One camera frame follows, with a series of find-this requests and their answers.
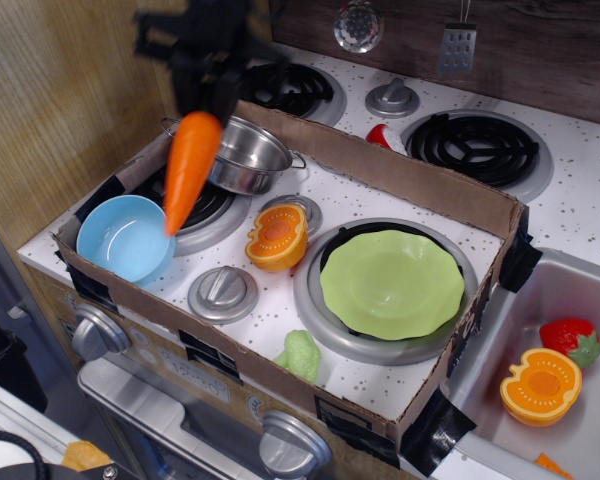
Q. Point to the red toy strawberry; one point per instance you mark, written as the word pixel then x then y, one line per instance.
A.
pixel 575 338

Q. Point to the silver hanging strainer ladle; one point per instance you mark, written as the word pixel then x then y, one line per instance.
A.
pixel 358 26

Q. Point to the metal sink basin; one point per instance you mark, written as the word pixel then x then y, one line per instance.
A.
pixel 500 447

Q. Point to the stainless steel pot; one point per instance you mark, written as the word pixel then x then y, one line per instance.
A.
pixel 249 160

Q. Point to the light green toy broccoli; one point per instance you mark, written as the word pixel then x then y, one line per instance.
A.
pixel 300 356

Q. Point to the orange toy carrot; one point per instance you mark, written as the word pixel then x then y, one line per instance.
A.
pixel 191 157

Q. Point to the black coil burner rear right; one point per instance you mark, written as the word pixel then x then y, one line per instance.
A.
pixel 490 147

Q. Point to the silver hanging spatula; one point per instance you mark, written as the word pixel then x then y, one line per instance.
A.
pixel 456 55

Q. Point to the silver oven dial left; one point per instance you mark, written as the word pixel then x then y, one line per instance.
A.
pixel 97 334

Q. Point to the light blue plastic bowl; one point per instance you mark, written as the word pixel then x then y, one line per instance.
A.
pixel 125 235

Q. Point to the silver stove knob front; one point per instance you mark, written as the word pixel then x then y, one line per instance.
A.
pixel 223 295

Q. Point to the silver oven dial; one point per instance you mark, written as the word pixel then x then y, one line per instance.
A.
pixel 97 334
pixel 290 449

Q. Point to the silver stove knob middle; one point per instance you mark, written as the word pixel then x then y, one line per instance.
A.
pixel 312 210

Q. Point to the orange cloth lower left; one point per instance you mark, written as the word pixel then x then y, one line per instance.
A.
pixel 82 455

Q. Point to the silver oven dial right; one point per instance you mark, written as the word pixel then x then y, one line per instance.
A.
pixel 290 449

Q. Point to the light green plastic plate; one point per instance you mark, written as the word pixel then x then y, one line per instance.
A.
pixel 392 285

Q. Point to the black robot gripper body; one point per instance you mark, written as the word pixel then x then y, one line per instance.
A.
pixel 207 37

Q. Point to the black coil burner front left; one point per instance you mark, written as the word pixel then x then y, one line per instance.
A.
pixel 216 214

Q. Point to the black coil burner rear left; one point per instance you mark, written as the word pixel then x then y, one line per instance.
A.
pixel 303 91

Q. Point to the orange toy pumpkin half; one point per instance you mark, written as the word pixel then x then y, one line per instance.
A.
pixel 279 238

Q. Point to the silver oven door handle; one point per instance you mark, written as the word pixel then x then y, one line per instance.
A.
pixel 171 440

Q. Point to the small orange toy piece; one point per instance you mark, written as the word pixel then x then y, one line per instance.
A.
pixel 546 462

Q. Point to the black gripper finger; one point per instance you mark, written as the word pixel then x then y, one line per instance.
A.
pixel 227 86
pixel 187 86

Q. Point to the brown cardboard fence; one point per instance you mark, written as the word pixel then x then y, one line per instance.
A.
pixel 368 392

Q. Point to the orange pumpkin half in sink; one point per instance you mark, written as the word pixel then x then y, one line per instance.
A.
pixel 542 388

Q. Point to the black coil burner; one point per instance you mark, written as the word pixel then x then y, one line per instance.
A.
pixel 303 91
pixel 216 214
pixel 490 147

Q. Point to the red white toy mushroom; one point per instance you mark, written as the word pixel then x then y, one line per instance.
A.
pixel 383 135

